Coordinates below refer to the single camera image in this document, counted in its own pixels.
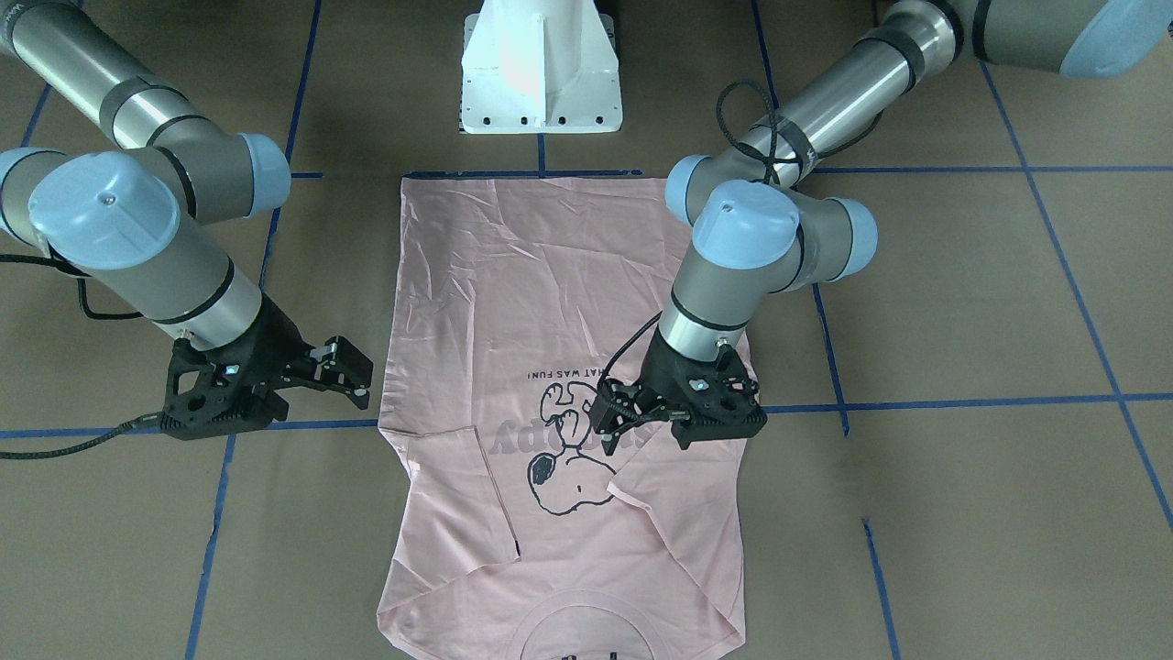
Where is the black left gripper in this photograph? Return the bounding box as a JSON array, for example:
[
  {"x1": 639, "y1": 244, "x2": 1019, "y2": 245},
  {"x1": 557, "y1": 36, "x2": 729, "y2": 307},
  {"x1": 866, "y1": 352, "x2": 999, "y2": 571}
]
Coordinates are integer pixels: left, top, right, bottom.
[{"x1": 587, "y1": 333, "x2": 767, "y2": 450}]

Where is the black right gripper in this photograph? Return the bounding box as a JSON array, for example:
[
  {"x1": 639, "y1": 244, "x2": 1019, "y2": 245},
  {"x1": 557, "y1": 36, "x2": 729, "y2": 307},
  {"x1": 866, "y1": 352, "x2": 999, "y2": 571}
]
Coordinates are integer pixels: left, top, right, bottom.
[{"x1": 158, "y1": 295, "x2": 373, "y2": 440}]

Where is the pink Snoopy t-shirt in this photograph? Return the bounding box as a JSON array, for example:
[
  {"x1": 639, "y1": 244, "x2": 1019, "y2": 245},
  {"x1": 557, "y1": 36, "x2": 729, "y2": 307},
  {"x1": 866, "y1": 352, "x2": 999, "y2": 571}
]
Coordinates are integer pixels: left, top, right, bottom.
[{"x1": 377, "y1": 177, "x2": 747, "y2": 659}]

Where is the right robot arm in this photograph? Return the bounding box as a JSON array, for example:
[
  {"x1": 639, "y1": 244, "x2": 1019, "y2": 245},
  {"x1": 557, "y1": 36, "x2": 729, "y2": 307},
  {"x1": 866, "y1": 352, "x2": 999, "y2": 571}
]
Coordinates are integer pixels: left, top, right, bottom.
[{"x1": 4, "y1": 1, "x2": 373, "y2": 443}]

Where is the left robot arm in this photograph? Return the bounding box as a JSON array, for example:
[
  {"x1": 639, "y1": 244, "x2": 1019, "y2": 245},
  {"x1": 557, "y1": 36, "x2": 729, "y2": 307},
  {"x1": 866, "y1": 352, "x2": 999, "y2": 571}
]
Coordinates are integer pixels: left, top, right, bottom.
[{"x1": 589, "y1": 1, "x2": 1172, "y2": 455}]

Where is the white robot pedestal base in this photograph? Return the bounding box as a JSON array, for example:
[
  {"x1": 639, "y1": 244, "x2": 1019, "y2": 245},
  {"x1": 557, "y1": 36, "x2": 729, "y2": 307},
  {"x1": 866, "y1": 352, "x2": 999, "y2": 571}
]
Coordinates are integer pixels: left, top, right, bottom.
[{"x1": 457, "y1": 1, "x2": 624, "y2": 135}]

